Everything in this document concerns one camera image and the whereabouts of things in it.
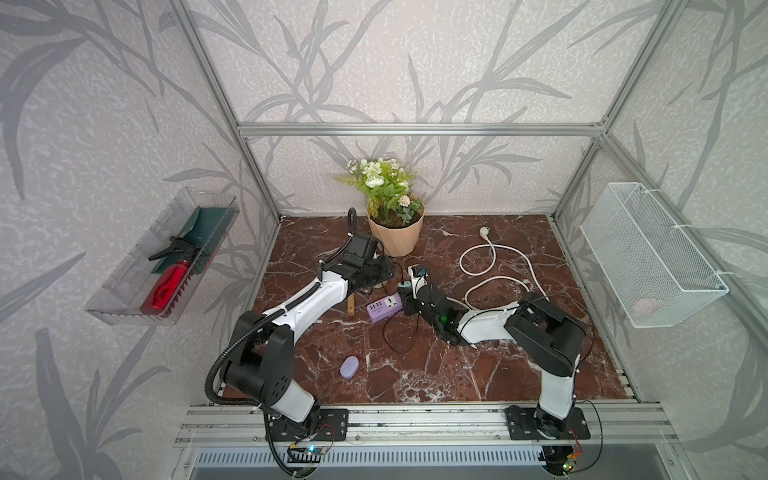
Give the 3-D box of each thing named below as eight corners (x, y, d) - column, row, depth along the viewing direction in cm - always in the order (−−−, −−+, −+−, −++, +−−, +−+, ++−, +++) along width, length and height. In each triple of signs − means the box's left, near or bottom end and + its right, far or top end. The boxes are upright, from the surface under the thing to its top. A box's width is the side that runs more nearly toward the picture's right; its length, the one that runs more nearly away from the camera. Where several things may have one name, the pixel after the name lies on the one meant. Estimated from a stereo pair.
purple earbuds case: (340, 378, 83) (339, 375, 81) (343, 358, 87) (341, 355, 85) (357, 378, 83) (356, 375, 81) (359, 358, 87) (358, 355, 85)
